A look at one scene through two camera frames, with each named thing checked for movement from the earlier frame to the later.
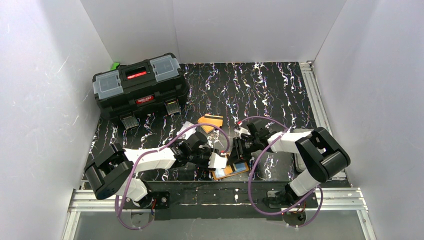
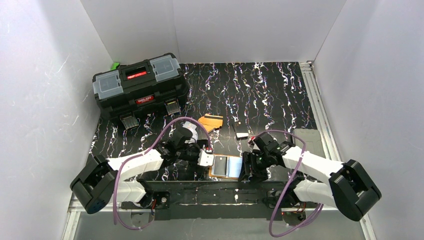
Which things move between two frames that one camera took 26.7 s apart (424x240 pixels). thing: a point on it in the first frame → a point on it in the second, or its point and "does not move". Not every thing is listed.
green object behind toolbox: (115, 66) does not move
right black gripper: (238, 149) → (249, 163)
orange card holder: (237, 168) does not move
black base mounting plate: (222, 200) does not move
